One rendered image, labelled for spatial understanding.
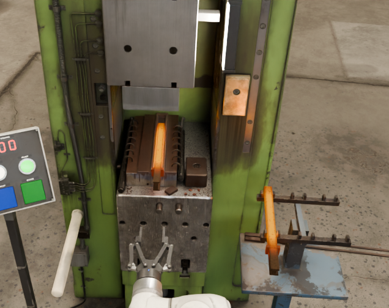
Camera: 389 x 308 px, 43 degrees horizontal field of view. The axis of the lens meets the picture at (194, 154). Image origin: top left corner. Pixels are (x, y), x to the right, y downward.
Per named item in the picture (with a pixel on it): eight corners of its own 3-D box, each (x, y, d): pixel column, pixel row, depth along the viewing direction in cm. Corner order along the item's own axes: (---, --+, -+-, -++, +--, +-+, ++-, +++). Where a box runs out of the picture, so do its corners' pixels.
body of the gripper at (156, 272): (134, 293, 151) (136, 269, 158) (162, 293, 151) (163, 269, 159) (133, 276, 146) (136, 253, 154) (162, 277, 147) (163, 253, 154)
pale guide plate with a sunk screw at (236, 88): (245, 116, 193) (250, 77, 183) (222, 115, 193) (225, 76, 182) (244, 113, 195) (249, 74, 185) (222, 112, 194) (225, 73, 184)
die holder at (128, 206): (206, 272, 221) (213, 198, 194) (120, 271, 219) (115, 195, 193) (203, 190, 266) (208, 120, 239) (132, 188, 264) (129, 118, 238)
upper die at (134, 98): (178, 111, 177) (179, 88, 172) (122, 109, 177) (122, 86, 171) (180, 59, 211) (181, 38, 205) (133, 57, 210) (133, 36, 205)
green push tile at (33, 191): (46, 199, 180) (41, 179, 179) (25, 204, 177) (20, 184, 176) (45, 198, 182) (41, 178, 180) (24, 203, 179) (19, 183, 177)
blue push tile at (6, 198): (18, 206, 176) (12, 186, 175) (-5, 211, 173) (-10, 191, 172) (17, 205, 178) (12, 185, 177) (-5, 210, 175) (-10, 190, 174)
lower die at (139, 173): (176, 187, 198) (177, 170, 193) (126, 185, 198) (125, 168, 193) (178, 129, 232) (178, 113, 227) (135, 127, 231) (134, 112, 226)
